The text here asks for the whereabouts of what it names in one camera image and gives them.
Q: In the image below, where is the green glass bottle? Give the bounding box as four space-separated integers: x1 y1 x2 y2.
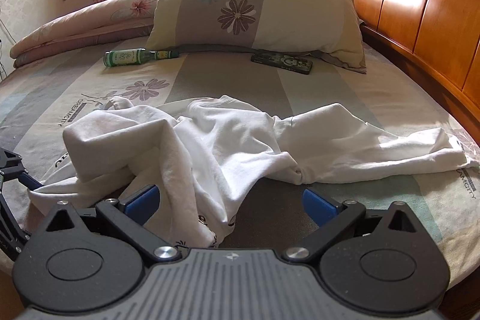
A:
103 49 180 67

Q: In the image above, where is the pink folded quilt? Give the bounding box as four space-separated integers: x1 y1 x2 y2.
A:
10 0 158 69

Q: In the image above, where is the floral patchwork pillow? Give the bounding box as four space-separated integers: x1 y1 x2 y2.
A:
146 0 366 73

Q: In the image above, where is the white printed t-shirt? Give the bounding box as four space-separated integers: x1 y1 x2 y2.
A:
29 96 479 247

